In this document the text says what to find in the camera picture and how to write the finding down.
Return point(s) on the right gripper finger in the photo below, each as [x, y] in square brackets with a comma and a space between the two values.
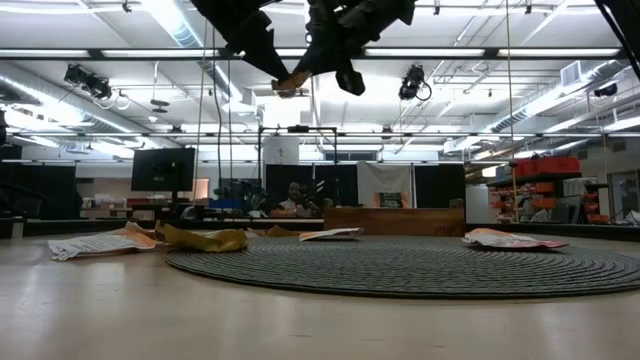
[312, 60]
[332, 64]

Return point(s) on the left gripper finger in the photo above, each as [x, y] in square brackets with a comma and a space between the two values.
[259, 62]
[274, 57]

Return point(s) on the yellow tea packet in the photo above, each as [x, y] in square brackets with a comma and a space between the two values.
[200, 241]

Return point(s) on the wooden tea box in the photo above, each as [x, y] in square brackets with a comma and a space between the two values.
[395, 222]

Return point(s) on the red tea packet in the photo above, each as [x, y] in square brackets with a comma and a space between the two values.
[542, 245]

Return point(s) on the white sign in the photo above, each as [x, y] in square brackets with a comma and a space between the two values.
[281, 150]

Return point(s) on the black curtain panel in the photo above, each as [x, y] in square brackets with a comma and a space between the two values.
[340, 185]
[37, 190]
[440, 185]

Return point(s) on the white hanging cloth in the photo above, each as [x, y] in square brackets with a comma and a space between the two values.
[385, 177]

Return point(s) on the black background robot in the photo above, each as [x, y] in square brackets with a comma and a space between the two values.
[240, 190]

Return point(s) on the person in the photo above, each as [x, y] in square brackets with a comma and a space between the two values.
[295, 192]

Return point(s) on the black beam with lights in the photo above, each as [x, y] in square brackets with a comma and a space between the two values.
[95, 53]

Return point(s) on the black computer monitor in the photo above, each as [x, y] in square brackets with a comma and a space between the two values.
[162, 170]

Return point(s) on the blue box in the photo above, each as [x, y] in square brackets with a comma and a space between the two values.
[225, 204]

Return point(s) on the white container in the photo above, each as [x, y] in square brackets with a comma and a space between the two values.
[480, 205]

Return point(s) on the round grey woven placemat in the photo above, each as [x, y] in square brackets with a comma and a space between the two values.
[400, 270]

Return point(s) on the white ceiling vent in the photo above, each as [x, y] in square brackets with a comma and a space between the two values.
[571, 73]

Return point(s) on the red storage bin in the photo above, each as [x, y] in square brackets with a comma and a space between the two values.
[547, 165]

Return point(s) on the shelf rack with orange bins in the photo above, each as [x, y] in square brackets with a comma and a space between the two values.
[550, 200]

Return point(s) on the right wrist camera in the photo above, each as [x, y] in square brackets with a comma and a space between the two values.
[350, 84]

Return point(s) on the black ceiling camera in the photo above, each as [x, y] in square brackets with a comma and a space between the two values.
[606, 90]
[287, 95]
[90, 82]
[412, 82]

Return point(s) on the black background rig frame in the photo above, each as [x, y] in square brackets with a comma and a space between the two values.
[297, 129]

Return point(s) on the thin black ceiling rail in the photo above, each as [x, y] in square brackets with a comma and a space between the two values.
[225, 135]

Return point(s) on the silver air duct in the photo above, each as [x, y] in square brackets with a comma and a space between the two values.
[50, 95]
[550, 100]

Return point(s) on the black aluminium table frame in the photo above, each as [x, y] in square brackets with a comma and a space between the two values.
[75, 228]

